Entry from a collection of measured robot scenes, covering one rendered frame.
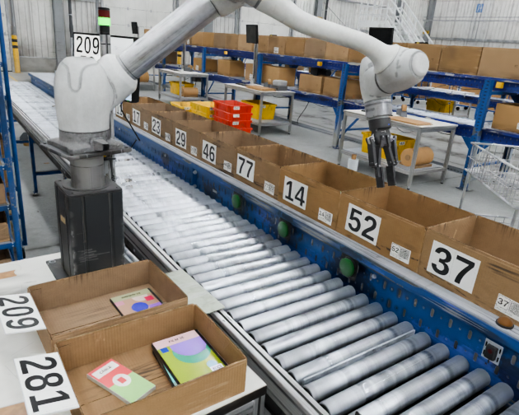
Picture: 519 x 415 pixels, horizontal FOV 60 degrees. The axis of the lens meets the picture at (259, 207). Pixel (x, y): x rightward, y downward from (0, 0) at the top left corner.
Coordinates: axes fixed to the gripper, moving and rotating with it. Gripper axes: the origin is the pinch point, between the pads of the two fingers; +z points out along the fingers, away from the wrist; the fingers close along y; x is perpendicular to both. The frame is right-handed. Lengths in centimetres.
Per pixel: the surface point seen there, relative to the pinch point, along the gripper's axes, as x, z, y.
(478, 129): -203, -33, -413
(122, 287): -46, 26, 81
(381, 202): -24.7, 11.5, -24.9
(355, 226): -16.4, 17.5, 0.4
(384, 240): -3.3, 22.3, 0.2
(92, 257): -53, 15, 88
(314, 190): -37.6, 2.7, 0.3
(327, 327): -2, 44, 32
